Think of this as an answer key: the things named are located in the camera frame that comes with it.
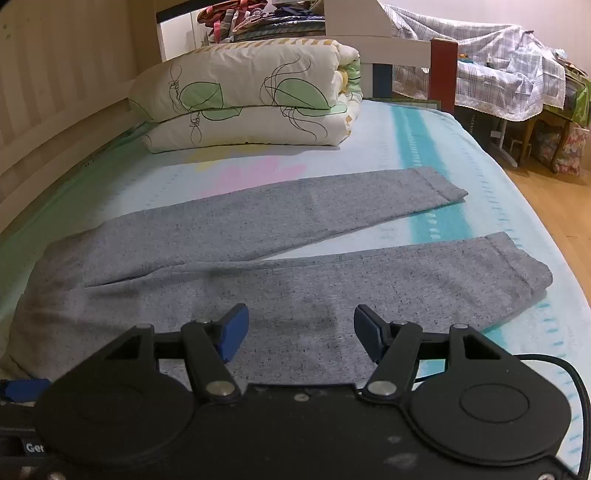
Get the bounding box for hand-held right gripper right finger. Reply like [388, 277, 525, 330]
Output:
[353, 304, 509, 403]

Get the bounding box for white table legs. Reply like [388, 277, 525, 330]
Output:
[489, 117, 523, 168]

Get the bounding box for plaid cloth cover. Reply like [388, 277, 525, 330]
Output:
[381, 4, 567, 123]

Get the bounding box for black cable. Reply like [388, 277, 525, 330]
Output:
[512, 353, 583, 476]

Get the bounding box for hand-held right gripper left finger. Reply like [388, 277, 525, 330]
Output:
[104, 303, 250, 405]

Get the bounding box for pile of colourful clothes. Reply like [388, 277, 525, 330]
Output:
[196, 0, 329, 45]

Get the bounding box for grey pants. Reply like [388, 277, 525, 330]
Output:
[0, 167, 554, 386]

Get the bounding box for floral bag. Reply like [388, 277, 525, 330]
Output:
[551, 124, 588, 177]

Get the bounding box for turquoise striped bed blanket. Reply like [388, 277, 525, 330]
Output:
[0, 99, 591, 480]

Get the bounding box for dark blue panel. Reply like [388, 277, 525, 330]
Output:
[373, 62, 393, 99]

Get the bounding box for red-brown wooden post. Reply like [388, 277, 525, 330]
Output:
[430, 38, 459, 115]

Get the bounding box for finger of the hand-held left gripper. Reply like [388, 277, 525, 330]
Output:
[0, 378, 52, 403]

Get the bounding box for white wooden furniture frame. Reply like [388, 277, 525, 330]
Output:
[156, 0, 433, 100]

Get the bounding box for folded leaf-print quilt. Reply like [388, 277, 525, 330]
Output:
[128, 38, 363, 154]

